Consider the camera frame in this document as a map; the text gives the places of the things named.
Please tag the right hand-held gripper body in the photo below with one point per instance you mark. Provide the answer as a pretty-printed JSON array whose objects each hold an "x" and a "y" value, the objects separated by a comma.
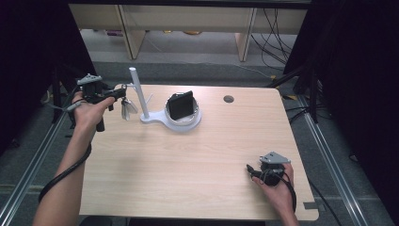
[{"x": 273, "y": 171}]

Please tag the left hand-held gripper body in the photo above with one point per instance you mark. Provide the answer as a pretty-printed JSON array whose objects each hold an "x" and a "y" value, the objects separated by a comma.
[{"x": 92, "y": 89}]

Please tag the key bunch with silver fob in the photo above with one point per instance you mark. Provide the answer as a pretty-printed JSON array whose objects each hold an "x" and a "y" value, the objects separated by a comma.
[{"x": 128, "y": 108}]

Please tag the white key stand with base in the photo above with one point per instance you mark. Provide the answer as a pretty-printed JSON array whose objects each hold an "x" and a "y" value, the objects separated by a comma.
[{"x": 138, "y": 89}]

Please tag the black wallet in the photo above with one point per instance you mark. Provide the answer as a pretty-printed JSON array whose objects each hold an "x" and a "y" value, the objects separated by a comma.
[{"x": 181, "y": 105}]

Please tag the silver bowl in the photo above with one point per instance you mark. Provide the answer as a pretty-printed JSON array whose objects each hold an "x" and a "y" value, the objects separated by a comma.
[{"x": 188, "y": 121}]

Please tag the person's left hand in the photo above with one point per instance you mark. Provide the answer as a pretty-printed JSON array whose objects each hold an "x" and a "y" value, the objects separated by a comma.
[{"x": 89, "y": 113}]

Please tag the person's right hand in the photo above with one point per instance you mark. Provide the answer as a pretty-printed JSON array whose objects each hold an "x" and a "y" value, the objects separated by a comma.
[{"x": 279, "y": 194}]

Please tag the beige wooden desk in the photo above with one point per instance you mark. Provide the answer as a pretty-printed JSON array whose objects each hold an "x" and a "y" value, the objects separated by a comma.
[{"x": 188, "y": 19}]

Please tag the aluminium floor rail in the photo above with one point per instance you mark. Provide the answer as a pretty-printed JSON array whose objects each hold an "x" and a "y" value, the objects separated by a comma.
[
  {"x": 28, "y": 169},
  {"x": 332, "y": 169}
]

